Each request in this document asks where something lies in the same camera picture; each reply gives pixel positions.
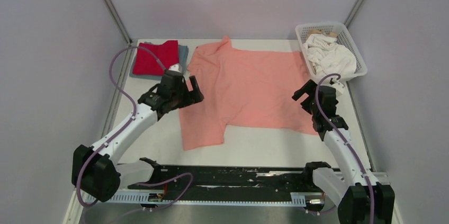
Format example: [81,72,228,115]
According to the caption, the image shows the aluminium frame rail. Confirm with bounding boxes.
[71,168,402,224]

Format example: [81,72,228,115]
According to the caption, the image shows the folded red t shirt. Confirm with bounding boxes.
[132,40,179,76]

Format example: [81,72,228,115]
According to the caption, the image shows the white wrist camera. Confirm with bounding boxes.
[329,78,346,96]
[168,63,184,74]

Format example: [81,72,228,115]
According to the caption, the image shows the salmon pink t shirt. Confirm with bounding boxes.
[179,37,315,150]

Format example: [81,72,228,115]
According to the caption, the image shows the beige garment in basket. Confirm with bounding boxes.
[306,29,338,39]

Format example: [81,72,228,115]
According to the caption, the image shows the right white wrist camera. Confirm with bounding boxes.
[329,78,346,96]

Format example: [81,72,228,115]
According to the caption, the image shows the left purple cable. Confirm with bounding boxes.
[75,46,194,212]

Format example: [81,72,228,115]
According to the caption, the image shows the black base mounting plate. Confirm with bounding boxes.
[125,159,324,205]

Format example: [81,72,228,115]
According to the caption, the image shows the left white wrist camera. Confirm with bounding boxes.
[168,63,184,74]

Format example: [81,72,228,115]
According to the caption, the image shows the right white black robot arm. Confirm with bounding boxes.
[292,80,395,223]

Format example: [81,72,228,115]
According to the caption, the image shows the white plastic laundry basket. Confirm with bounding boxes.
[295,22,367,82]

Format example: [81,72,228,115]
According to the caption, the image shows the crumpled white t shirt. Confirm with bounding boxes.
[302,33,357,79]

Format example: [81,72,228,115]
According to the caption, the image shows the folded grey blue t shirt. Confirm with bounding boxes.
[129,44,189,80]

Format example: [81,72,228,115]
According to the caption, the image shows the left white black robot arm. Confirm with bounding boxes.
[71,69,204,207]

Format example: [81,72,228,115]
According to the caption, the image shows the white slotted cable duct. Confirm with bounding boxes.
[84,193,307,208]

